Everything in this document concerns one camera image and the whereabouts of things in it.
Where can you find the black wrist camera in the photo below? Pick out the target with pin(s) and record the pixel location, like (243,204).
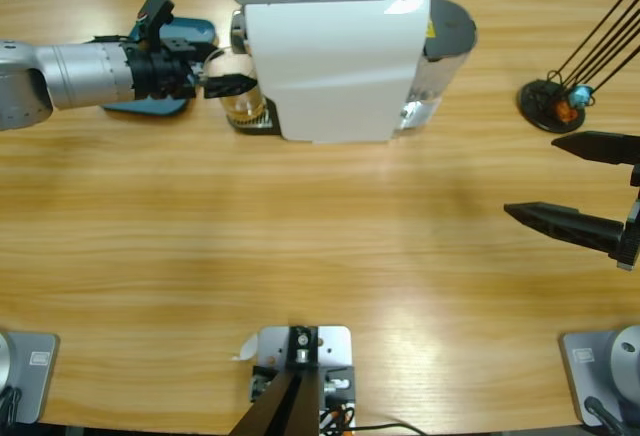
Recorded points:
(155,16)

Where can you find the black capsule holder with rods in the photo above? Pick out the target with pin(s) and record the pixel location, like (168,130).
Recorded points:
(537,106)

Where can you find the white paper tag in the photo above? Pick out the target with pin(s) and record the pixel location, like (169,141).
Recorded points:
(247,348)

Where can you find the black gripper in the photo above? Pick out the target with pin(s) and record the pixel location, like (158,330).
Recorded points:
(160,73)
(632,236)

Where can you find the blue coffee capsule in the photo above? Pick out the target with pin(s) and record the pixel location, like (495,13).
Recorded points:
(581,95)

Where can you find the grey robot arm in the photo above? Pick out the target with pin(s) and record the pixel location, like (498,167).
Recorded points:
(60,81)
(625,356)

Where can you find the clear drinking glass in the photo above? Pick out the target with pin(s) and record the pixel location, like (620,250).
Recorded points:
(245,106)

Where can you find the teal plastic tray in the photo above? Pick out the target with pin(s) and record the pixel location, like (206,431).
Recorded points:
(192,28)

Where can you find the white block with dark post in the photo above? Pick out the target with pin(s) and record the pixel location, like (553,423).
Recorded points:
(300,356)

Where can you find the orange coffee capsule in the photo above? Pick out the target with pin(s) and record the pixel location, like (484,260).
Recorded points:
(567,112)

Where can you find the white capsule coffee machine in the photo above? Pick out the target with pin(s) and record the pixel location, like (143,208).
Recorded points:
(330,66)

